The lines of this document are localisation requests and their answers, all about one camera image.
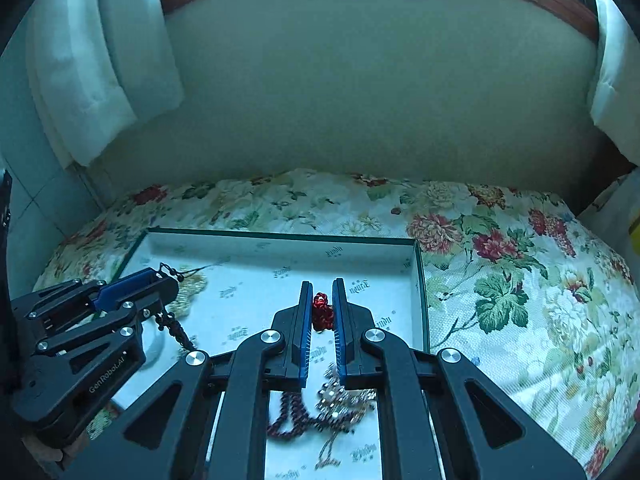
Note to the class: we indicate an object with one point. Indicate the white jade bangle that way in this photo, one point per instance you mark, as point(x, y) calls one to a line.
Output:
point(159, 347)

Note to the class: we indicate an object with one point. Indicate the wide white curtain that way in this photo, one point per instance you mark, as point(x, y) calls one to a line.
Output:
point(100, 60)

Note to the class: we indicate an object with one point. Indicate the green-edged white tray box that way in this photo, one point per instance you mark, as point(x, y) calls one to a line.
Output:
point(240, 270)

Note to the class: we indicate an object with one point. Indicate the narrow white curtain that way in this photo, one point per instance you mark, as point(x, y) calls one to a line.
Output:
point(617, 85)

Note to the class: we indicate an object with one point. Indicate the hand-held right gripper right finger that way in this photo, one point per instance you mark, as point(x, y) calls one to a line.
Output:
point(341, 330)

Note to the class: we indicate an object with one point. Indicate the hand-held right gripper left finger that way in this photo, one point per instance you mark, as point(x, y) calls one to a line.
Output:
point(303, 330)

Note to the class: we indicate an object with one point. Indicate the silver pendant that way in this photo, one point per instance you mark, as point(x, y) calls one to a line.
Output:
point(331, 395)

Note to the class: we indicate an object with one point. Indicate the gold jewelry piece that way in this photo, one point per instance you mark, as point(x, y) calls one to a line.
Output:
point(357, 402)

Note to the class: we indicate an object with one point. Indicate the floral bedspread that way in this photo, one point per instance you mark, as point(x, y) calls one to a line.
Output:
point(500, 285)

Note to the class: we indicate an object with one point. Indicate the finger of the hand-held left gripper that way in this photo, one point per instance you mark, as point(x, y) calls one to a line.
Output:
point(125, 286)
point(100, 360)

